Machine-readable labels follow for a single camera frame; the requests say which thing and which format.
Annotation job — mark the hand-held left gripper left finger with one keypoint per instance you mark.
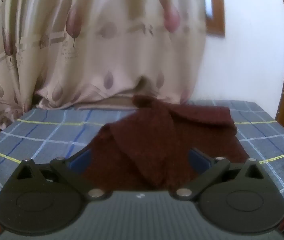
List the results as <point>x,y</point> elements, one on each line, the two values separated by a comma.
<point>81,159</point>

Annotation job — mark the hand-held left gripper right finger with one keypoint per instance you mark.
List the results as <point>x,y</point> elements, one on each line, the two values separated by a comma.
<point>197,159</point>

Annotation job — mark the maroon knit sweater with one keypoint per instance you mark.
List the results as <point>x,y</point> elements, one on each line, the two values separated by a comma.
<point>162,145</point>

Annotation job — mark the blue plaid bed sheet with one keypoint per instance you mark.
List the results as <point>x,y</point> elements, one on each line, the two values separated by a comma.
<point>44,135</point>

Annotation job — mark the beige leaf print curtain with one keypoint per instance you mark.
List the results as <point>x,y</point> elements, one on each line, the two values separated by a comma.
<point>86,42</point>

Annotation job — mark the wooden window frame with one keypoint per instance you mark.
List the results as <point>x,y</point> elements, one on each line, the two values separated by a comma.
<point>217,7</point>

